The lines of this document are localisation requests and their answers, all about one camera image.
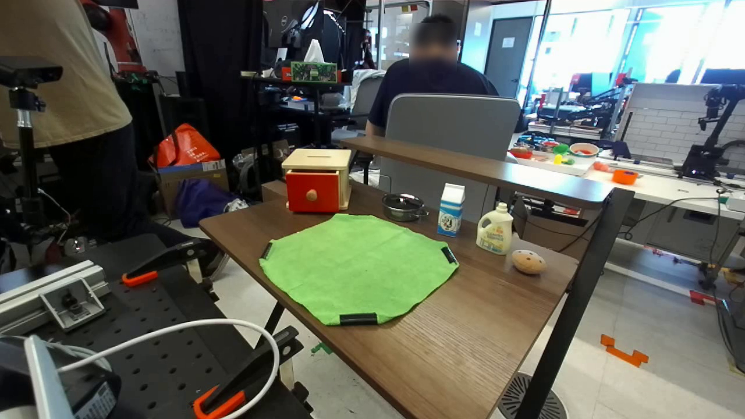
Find green cloth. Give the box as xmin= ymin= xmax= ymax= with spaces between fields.
xmin=259 ymin=215 xmax=459 ymax=325

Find white cable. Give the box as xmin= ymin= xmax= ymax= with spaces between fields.
xmin=54 ymin=316 xmax=282 ymax=419

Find orange floor marker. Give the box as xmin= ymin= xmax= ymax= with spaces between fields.
xmin=601 ymin=336 xmax=650 ymax=367

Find orange handled clamp rear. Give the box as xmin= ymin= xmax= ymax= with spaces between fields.
xmin=120 ymin=240 xmax=204 ymax=288

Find standing person beige shirt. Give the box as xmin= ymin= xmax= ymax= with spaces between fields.
xmin=0 ymin=0 xmax=146 ymax=243

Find black round tin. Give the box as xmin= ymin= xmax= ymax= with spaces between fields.
xmin=385 ymin=193 xmax=427 ymax=222

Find white detergent bottle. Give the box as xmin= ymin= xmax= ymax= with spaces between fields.
xmin=477 ymin=203 xmax=515 ymax=256

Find aluminium extrusion rail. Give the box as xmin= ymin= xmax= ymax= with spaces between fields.
xmin=0 ymin=261 xmax=110 ymax=336

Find green tissue box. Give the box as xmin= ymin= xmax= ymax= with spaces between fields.
xmin=290 ymin=60 xmax=337 ymax=84

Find seated man in black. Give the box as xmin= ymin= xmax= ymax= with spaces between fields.
xmin=365 ymin=13 xmax=495 ymax=134

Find orange handled clamp front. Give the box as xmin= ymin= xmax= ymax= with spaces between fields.
xmin=191 ymin=339 xmax=274 ymax=419

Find blue cloth bundle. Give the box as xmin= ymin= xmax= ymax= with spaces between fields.
xmin=176 ymin=180 xmax=247 ymax=228

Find beige round bread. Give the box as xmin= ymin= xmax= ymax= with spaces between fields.
xmin=510 ymin=249 xmax=545 ymax=276

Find black camera tripod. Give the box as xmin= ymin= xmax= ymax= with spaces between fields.
xmin=0 ymin=55 xmax=62 ymax=259

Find red wooden drawer box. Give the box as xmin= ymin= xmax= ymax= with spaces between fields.
xmin=282 ymin=150 xmax=352 ymax=215

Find orange bag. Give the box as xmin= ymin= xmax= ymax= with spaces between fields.
xmin=153 ymin=124 xmax=222 ymax=167

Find orange handled clamp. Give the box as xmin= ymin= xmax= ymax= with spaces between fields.
xmin=120 ymin=240 xmax=204 ymax=288
xmin=191 ymin=339 xmax=274 ymax=419

